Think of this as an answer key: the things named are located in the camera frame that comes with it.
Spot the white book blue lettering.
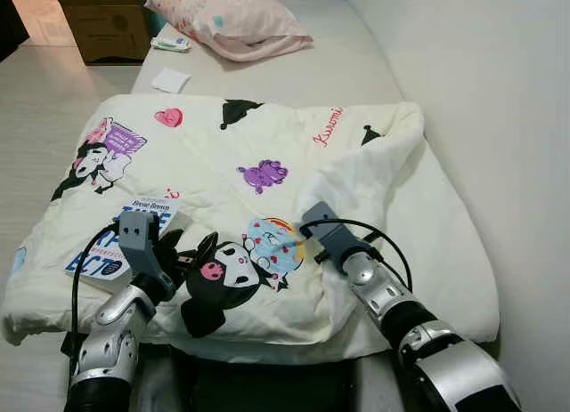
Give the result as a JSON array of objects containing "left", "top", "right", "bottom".
[{"left": 64, "top": 195, "right": 184, "bottom": 295}]

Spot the cream cartoon print blanket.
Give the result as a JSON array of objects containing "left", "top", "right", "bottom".
[{"left": 0, "top": 93, "right": 501, "bottom": 367}]

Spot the pink patterned pillow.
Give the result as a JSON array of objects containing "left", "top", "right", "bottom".
[{"left": 144, "top": 0, "right": 314, "bottom": 62}]

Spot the white paper napkin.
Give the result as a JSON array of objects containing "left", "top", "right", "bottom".
[{"left": 151, "top": 68, "right": 191, "bottom": 94}]

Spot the white tissue pack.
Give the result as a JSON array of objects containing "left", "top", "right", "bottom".
[{"left": 150, "top": 35, "right": 192, "bottom": 53}]

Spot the cream mattress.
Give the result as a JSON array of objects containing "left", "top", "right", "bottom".
[{"left": 130, "top": 0, "right": 427, "bottom": 110}]

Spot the brown cardboard box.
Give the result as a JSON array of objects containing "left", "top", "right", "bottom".
[{"left": 53, "top": 0, "right": 154, "bottom": 64}]

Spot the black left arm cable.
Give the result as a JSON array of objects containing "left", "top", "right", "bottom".
[{"left": 69, "top": 221, "right": 121, "bottom": 377}]

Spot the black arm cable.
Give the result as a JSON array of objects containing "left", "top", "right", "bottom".
[
  {"left": 69, "top": 221, "right": 121, "bottom": 377},
  {"left": 321, "top": 218, "right": 415, "bottom": 293}
]

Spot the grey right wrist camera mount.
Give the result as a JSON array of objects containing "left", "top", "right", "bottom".
[{"left": 300, "top": 201, "right": 375, "bottom": 262}]

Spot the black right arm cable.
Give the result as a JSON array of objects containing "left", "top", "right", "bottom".
[{"left": 321, "top": 218, "right": 415, "bottom": 293}]

